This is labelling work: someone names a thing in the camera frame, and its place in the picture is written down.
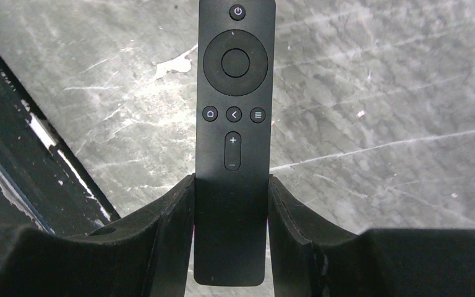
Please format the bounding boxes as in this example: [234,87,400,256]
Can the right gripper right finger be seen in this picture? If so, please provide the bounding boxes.
[268,177,475,296]

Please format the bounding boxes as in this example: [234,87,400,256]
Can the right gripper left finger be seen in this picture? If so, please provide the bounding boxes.
[0,175,194,296]

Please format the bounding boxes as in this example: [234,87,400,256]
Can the black remote control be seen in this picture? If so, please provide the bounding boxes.
[194,1,276,286]

